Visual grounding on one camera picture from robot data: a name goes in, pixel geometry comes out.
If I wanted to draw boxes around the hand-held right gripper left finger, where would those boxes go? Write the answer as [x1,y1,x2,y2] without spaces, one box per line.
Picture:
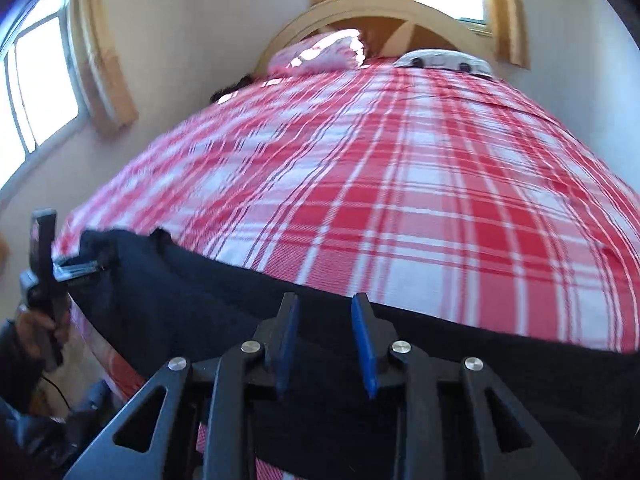
[64,292,301,480]

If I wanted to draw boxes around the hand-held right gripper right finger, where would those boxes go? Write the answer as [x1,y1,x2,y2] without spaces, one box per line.
[351,292,583,480]

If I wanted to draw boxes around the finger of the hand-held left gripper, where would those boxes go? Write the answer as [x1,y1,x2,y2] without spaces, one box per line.
[52,255,108,286]

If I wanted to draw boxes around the black pants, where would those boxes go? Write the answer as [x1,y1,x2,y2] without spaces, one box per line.
[75,228,640,480]

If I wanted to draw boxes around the person's left hand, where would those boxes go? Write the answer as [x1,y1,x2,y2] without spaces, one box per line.
[17,310,70,347]

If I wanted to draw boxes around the red plaid bed sheet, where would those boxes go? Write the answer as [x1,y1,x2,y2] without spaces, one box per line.
[50,60,640,480]

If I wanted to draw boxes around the large sliding window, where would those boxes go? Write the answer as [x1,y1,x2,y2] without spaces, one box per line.
[0,0,88,191]

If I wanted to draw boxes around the person's dark clothing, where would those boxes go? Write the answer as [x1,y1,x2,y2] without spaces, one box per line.
[0,380,116,480]

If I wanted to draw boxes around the yellow curtain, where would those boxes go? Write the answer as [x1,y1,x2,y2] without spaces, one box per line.
[482,0,531,70]
[67,0,138,136]

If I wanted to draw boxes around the dark cloth item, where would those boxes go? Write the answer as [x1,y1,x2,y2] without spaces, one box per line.
[209,74,266,103]

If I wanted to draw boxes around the pink patterned pillow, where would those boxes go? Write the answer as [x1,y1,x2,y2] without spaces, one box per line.
[268,28,368,76]

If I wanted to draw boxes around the white black-patterned pillow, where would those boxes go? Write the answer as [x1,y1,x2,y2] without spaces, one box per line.
[393,49,493,78]

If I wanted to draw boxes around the arched wooden headboard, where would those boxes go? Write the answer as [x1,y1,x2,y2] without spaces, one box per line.
[255,0,498,73]

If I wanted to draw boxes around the black cable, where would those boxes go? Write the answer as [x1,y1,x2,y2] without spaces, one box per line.
[42,372,71,411]

